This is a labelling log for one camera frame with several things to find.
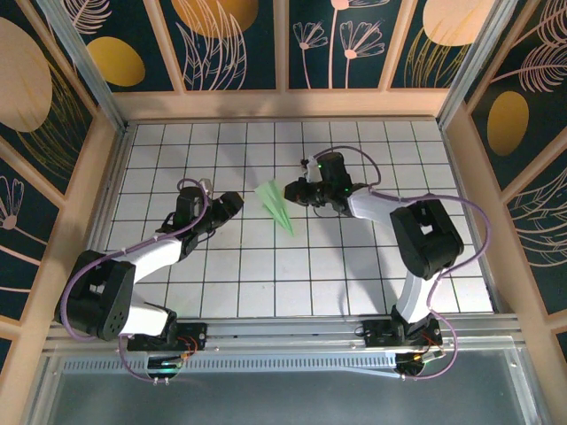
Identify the green paper sheet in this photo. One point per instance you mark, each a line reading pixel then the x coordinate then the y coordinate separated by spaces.
pixel 274 201

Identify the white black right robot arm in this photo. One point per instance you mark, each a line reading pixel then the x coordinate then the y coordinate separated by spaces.
pixel 412 301

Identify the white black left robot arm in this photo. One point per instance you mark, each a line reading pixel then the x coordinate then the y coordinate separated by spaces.
pixel 155 257

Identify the small controller board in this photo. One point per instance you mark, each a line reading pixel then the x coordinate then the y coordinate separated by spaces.
pixel 418 363
pixel 166 364

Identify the grey front panel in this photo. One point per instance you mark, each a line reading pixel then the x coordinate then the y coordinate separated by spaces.
pixel 283 398

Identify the aluminium side rail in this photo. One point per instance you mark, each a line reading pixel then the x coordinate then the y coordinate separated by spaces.
pixel 105 212

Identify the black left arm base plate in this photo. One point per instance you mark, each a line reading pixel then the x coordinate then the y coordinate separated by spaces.
pixel 195 336

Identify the aluminium front rail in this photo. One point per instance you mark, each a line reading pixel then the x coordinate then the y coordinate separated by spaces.
pixel 283 338

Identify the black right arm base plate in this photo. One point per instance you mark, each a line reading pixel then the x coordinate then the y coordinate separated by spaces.
pixel 376 336

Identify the aluminium corner post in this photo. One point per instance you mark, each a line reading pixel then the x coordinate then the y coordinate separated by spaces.
pixel 86 71
pixel 479 62

